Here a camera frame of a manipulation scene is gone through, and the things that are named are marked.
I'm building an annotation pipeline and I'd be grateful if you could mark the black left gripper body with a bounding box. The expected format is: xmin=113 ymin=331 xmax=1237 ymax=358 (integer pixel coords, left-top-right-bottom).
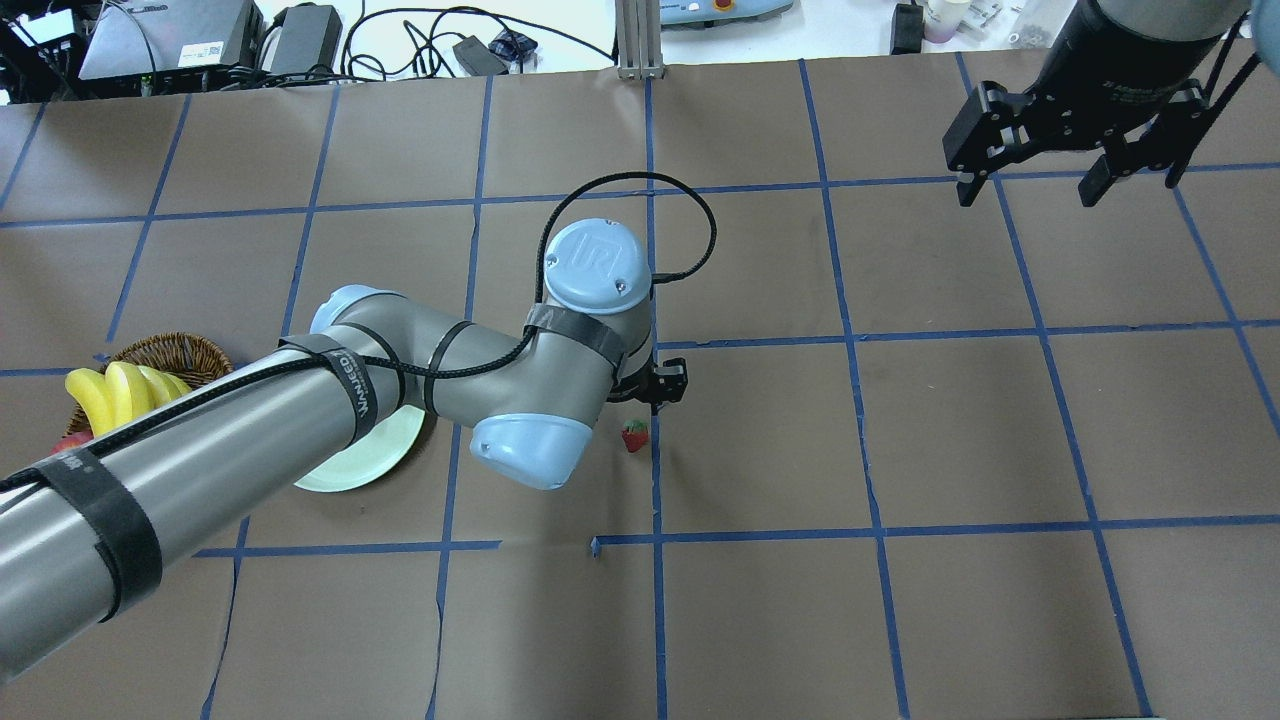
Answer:
xmin=605 ymin=357 xmax=690 ymax=413

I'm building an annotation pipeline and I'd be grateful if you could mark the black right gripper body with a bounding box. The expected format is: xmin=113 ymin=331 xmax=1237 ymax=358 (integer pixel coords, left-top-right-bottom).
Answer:
xmin=942 ymin=1 xmax=1211 ymax=187

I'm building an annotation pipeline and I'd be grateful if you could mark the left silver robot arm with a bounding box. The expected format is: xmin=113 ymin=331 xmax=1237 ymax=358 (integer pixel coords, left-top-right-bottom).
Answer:
xmin=1 ymin=219 xmax=689 ymax=682

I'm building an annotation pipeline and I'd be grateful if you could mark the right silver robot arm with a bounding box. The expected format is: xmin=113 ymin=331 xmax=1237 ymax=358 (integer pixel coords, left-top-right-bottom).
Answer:
xmin=942 ymin=1 xmax=1279 ymax=208

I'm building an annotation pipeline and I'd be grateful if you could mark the light green plate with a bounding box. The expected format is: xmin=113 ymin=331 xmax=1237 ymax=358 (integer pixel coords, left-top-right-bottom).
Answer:
xmin=293 ymin=406 xmax=426 ymax=495

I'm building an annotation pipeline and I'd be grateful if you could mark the brown wicker basket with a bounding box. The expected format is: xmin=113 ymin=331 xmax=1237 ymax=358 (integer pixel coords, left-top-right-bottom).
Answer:
xmin=63 ymin=332 xmax=233 ymax=436

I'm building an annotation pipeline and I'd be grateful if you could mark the black power adapter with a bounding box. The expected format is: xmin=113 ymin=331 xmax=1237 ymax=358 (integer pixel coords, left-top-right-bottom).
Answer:
xmin=262 ymin=3 xmax=342 ymax=74

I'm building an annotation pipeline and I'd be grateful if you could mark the yellow banana bunch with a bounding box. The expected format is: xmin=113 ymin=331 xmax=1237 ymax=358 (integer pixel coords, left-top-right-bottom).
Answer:
xmin=64 ymin=361 xmax=192 ymax=437

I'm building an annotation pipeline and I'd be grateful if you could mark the red yellow apple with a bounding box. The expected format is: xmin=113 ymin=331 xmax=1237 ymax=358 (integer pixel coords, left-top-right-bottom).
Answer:
xmin=51 ymin=430 xmax=95 ymax=455

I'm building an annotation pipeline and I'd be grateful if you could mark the aluminium frame post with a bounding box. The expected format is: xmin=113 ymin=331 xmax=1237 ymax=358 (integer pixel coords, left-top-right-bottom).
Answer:
xmin=614 ymin=0 xmax=667 ymax=81

